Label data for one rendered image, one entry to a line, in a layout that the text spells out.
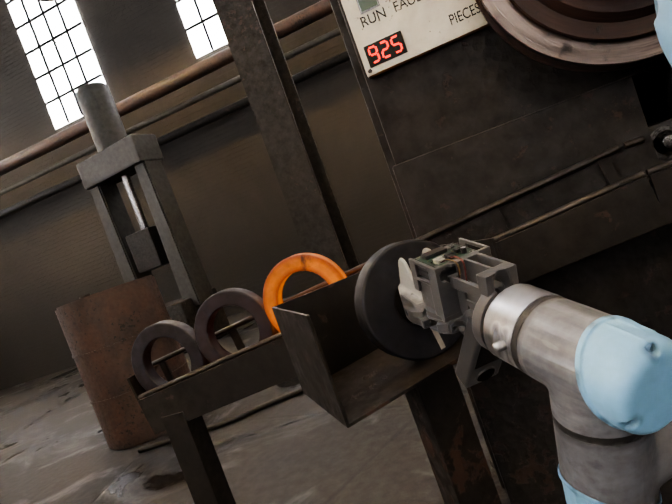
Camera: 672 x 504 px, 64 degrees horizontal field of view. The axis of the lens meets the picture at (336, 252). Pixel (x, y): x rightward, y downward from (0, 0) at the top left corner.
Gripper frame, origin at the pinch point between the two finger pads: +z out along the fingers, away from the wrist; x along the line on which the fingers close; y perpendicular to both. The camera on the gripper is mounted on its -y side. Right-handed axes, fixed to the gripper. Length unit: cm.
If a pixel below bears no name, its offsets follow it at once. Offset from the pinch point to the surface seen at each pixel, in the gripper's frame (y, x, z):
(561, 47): 22.5, -42.5, 13.0
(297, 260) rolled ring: -4.9, 3.0, 40.6
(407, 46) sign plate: 29, -31, 40
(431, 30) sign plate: 31, -35, 38
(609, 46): 21, -48, 9
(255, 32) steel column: 65, -84, 317
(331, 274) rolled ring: -8.6, -1.7, 36.2
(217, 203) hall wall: -107, -80, 723
